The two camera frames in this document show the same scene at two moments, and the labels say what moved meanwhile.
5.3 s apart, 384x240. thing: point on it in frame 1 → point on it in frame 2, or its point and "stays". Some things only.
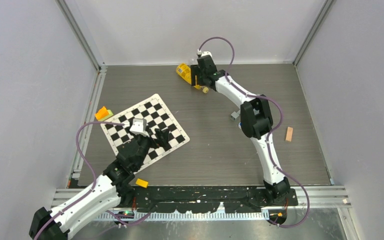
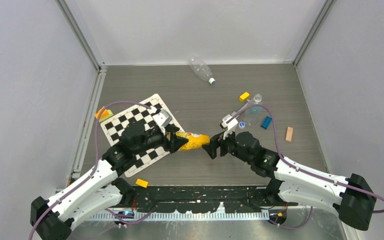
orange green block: [103, 114] stays
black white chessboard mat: [157, 116] stays
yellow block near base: [142, 183] stays
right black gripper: [195, 71] → [214, 142]
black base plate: [181, 199] stays
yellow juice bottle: [184, 71] → [195, 141]
